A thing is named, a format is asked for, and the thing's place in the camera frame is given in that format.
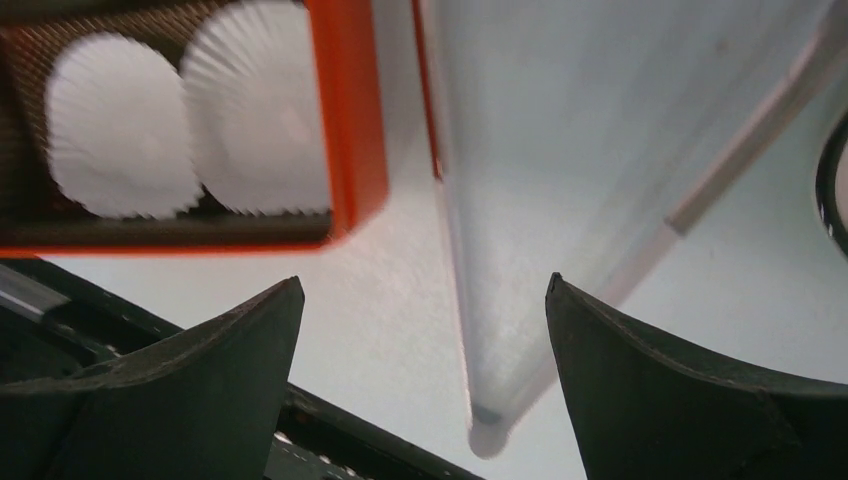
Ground strawberry pattern tray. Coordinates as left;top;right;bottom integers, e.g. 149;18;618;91
814;111;847;259

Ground clear plastic tongs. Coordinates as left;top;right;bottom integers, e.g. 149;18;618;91
413;1;847;459

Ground white paper cup liner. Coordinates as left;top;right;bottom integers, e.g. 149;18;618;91
43;34;202;219
180;1;331;215

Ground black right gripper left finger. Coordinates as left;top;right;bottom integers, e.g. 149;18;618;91
1;277;305;479

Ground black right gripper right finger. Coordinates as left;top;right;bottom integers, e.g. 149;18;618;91
545;274;847;479

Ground orange cookie box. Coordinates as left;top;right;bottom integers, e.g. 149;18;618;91
1;1;389;258

